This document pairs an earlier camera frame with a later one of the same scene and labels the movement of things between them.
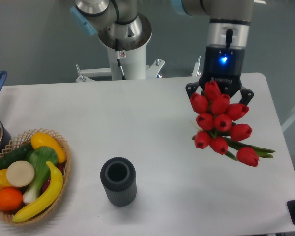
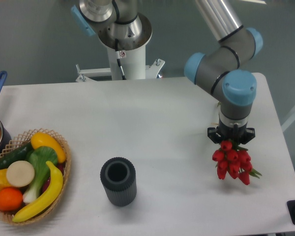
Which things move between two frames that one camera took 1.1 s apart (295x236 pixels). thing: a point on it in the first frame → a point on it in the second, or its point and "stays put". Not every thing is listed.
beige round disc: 20,173 stays put
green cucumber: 19,154 stays put
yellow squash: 39,139 stays put
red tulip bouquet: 216,128 → 231,158
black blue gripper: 225,65 → 231,132
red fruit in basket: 60,166 stays put
